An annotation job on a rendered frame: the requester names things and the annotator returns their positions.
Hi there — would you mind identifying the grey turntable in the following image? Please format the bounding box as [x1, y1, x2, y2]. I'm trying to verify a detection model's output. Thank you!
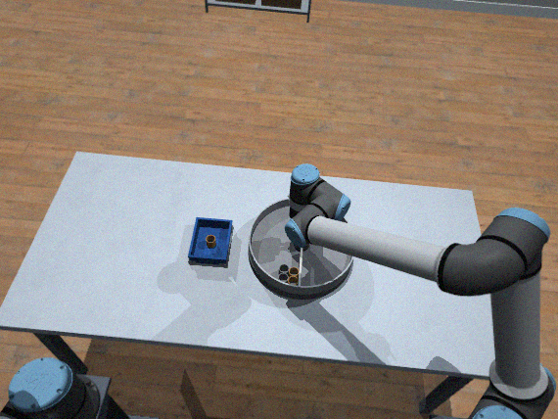
[248, 198, 356, 303]

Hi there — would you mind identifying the blue crate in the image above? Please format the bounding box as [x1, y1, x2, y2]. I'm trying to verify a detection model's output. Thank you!
[188, 216, 235, 268]

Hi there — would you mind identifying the white table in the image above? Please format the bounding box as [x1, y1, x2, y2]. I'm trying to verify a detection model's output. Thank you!
[0, 151, 513, 417]

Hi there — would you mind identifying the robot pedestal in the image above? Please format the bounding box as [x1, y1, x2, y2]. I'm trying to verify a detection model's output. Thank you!
[83, 374, 130, 419]

